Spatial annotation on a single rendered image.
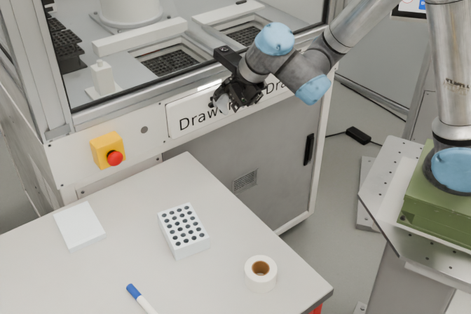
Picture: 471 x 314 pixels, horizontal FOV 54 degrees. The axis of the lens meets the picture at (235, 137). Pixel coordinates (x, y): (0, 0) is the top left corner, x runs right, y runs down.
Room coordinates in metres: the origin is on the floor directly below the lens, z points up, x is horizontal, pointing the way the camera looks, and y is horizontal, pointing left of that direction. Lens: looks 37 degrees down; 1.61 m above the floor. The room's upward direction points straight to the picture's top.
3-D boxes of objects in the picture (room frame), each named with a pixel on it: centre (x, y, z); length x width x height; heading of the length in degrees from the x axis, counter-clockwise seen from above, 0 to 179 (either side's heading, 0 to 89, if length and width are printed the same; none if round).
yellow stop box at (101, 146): (0.91, 0.32, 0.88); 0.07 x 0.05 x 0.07; 127
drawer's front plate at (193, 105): (1.12, 0.07, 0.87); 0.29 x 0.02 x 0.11; 127
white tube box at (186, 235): (0.73, 0.12, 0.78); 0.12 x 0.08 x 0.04; 26
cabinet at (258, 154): (1.53, 0.32, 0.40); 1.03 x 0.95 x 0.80; 127
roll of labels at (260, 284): (0.61, -0.05, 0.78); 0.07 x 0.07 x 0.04
